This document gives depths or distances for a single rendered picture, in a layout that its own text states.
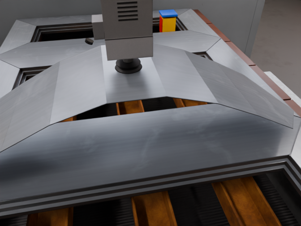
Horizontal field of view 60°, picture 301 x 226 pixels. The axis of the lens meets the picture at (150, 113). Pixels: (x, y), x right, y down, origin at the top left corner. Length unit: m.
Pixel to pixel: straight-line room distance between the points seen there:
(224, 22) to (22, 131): 1.16
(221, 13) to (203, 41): 0.46
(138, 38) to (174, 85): 0.09
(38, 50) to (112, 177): 0.57
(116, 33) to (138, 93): 0.08
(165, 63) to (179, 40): 0.50
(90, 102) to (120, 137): 0.19
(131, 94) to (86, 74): 0.10
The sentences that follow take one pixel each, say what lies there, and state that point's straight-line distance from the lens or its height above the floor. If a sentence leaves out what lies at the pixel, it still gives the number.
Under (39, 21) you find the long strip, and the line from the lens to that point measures 1.18.
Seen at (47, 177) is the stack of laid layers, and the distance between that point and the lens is 0.50.
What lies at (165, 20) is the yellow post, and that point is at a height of 0.86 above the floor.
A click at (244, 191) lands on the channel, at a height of 0.68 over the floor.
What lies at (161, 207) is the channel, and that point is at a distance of 0.62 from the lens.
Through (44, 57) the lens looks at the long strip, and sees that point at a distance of 0.88.
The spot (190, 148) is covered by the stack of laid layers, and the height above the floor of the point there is 0.84.
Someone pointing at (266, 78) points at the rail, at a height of 0.83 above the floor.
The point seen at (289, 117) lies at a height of 0.90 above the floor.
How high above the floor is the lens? 1.21
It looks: 39 degrees down
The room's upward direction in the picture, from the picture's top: straight up
